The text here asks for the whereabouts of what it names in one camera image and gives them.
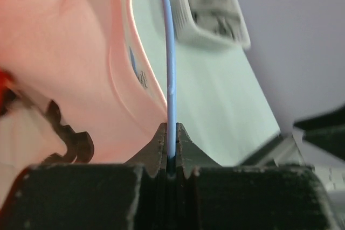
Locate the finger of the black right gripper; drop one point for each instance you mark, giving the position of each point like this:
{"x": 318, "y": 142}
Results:
{"x": 80, "y": 147}

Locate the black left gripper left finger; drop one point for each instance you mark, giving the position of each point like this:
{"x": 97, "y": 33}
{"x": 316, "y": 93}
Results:
{"x": 90, "y": 196}

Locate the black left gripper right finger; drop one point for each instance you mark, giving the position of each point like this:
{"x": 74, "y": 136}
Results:
{"x": 252, "y": 196}

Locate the blue hanger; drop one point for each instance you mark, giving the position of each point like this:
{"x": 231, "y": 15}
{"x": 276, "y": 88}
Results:
{"x": 171, "y": 78}

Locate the grey t shirt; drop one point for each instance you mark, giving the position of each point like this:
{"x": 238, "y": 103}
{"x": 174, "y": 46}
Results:
{"x": 216, "y": 16}

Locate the orange t shirt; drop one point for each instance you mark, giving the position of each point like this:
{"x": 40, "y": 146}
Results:
{"x": 6, "y": 95}

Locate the white plastic basket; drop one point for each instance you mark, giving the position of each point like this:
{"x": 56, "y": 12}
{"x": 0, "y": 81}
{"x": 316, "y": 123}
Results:
{"x": 188, "y": 32}

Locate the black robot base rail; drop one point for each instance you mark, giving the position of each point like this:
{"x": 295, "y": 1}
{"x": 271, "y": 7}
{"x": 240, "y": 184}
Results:
{"x": 316, "y": 141}

